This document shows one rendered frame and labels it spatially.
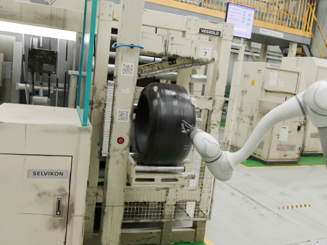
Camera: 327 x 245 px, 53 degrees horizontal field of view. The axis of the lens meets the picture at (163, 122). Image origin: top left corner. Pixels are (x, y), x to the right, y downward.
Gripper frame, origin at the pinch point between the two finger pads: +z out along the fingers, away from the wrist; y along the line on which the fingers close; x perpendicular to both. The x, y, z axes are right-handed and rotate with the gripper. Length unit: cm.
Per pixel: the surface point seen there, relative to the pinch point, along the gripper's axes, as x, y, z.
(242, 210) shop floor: 142, -148, 130
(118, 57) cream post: -31, 38, 28
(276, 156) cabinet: 152, -340, 332
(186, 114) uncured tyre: -4.2, -2.9, 6.9
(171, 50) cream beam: -38, -3, 55
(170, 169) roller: 34.5, -0.6, 11.0
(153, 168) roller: 34.1, 10.9, 11.1
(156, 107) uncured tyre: -6.2, 15.2, 11.1
